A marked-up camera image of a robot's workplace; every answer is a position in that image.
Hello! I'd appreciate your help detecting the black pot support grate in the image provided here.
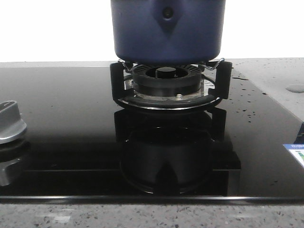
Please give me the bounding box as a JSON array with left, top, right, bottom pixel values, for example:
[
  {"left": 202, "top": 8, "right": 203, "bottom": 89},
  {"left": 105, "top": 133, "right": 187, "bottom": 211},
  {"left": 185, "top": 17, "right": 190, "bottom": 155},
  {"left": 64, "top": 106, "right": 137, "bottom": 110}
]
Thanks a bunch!
[{"left": 110, "top": 58, "right": 232, "bottom": 111}]

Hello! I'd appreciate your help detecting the dark blue cooking pot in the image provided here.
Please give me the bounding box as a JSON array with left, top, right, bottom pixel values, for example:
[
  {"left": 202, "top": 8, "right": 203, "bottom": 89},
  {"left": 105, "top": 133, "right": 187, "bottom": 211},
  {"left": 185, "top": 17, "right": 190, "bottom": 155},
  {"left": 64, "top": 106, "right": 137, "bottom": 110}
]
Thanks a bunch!
[{"left": 111, "top": 0, "right": 226, "bottom": 65}]

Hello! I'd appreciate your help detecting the black round gas burner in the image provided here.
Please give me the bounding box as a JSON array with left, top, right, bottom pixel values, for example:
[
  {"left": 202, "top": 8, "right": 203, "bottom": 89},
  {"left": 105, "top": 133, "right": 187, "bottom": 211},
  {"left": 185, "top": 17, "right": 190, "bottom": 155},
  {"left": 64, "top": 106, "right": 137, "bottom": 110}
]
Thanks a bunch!
[{"left": 124, "top": 65, "right": 204, "bottom": 101}]

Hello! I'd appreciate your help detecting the black glass stove top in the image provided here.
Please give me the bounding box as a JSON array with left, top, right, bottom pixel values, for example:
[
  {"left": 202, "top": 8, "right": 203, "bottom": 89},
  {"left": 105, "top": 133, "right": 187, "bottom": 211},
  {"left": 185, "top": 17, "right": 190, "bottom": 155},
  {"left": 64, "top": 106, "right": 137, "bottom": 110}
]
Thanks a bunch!
[{"left": 0, "top": 67, "right": 304, "bottom": 204}]

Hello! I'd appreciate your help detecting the silver stove control knob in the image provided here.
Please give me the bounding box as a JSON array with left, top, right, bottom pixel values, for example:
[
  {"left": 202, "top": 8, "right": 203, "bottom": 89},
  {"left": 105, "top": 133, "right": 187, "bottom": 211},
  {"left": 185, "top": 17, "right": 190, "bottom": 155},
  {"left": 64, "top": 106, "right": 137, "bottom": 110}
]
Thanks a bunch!
[{"left": 0, "top": 101, "right": 27, "bottom": 144}]

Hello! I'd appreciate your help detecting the blue energy label sticker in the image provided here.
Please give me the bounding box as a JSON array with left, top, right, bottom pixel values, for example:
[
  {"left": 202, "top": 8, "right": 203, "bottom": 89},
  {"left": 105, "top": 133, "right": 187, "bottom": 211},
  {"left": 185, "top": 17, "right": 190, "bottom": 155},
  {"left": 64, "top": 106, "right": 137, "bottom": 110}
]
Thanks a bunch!
[{"left": 283, "top": 144, "right": 304, "bottom": 168}]

